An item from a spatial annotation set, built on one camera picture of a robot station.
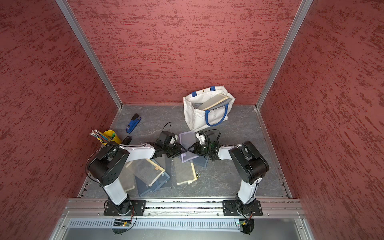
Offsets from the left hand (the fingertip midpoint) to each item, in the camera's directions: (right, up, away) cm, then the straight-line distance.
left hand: (184, 153), depth 91 cm
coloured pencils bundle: (-50, +12, -7) cm, 51 cm away
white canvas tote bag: (+8, +22, +3) cm, 24 cm away
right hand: (+3, +1, 0) cm, 3 cm away
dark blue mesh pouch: (-22, -17, -12) cm, 30 cm away
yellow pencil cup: (-45, +11, -2) cm, 46 cm away
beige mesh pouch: (+20, +33, +4) cm, 39 cm away
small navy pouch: (+10, -3, -4) cm, 11 cm away
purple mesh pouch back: (+1, +8, +6) cm, 10 cm away
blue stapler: (-39, +21, +18) cm, 48 cm away
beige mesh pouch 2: (+1, -9, -6) cm, 11 cm away
